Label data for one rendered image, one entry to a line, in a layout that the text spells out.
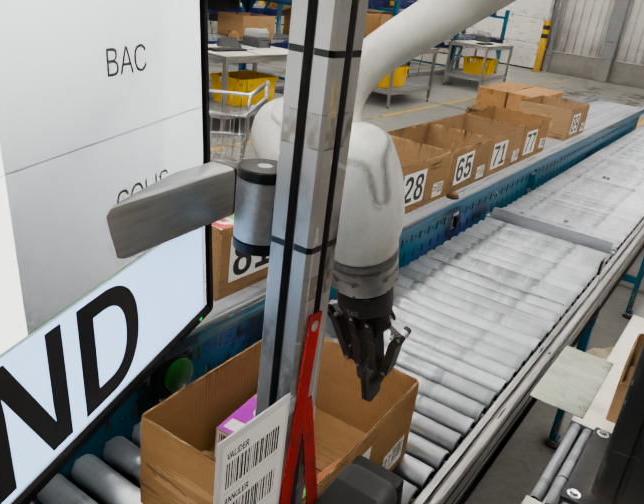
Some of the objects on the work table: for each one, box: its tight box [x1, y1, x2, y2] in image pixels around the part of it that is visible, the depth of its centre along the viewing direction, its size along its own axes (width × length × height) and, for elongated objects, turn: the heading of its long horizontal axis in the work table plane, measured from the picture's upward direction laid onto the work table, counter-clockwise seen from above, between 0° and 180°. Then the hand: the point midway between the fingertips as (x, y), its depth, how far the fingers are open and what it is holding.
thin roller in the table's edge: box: [530, 423, 581, 502], centre depth 126 cm, size 2×28×2 cm, turn 130°
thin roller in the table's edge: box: [544, 429, 593, 504], centre depth 125 cm, size 2×28×2 cm, turn 130°
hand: (370, 379), depth 96 cm, fingers closed
